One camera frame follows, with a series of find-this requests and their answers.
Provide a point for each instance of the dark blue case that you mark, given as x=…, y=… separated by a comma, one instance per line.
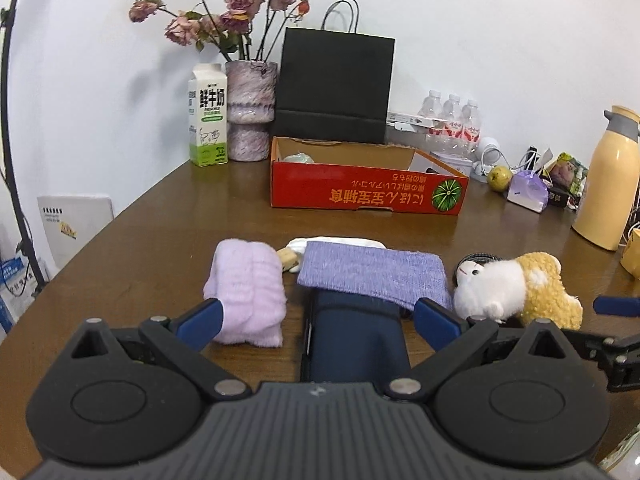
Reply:
x=355, y=335

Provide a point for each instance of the clear water bottle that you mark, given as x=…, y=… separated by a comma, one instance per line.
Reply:
x=451, y=116
x=470, y=121
x=431, y=110

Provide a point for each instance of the small yellowish block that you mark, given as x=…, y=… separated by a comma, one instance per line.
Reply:
x=289, y=259

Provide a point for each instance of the black hair band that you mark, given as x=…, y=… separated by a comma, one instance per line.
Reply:
x=477, y=258

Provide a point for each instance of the crumpled clear plastic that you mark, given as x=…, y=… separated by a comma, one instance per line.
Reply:
x=300, y=158

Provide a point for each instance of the black paper bag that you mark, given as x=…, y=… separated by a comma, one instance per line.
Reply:
x=332, y=85

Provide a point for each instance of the plush sheep toy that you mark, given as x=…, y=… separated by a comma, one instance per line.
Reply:
x=520, y=285

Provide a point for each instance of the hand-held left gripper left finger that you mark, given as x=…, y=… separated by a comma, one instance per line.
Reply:
x=202, y=321

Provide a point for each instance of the white tin box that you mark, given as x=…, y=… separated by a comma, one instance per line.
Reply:
x=452, y=162

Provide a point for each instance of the colourful snack bag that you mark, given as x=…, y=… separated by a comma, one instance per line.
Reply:
x=567, y=172

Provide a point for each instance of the white printed box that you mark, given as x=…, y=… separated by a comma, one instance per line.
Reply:
x=72, y=225

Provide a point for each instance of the flat white box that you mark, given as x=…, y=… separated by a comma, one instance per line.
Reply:
x=400, y=119

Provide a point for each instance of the purple knitted cloth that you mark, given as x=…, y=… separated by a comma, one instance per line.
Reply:
x=370, y=270

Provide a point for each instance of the black studio light stand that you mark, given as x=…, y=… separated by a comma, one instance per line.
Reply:
x=15, y=200

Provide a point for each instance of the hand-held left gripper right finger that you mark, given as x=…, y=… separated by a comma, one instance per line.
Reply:
x=436, y=326

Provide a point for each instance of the purple tissue pack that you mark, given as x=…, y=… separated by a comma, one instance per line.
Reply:
x=527, y=192

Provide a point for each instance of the dried rose bouquet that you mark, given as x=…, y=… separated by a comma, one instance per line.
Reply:
x=235, y=5

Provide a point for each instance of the white green milk carton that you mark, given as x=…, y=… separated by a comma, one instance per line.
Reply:
x=207, y=120

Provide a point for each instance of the white cloth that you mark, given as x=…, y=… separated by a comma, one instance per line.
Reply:
x=325, y=241

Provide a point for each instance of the yellow thermos jug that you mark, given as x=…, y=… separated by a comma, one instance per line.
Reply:
x=607, y=180

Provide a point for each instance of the small white fan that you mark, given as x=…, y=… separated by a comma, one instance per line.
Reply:
x=487, y=155

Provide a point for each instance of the blue white packets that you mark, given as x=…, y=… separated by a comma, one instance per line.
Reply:
x=17, y=285

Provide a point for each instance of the mottled purple vase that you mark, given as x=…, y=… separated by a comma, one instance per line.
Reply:
x=250, y=110

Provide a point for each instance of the red cardboard box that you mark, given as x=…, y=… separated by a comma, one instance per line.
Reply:
x=360, y=190

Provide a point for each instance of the light purple fluffy cloth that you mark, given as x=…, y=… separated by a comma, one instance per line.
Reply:
x=245, y=280

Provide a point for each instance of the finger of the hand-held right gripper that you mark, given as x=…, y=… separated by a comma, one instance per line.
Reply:
x=620, y=360
x=616, y=305

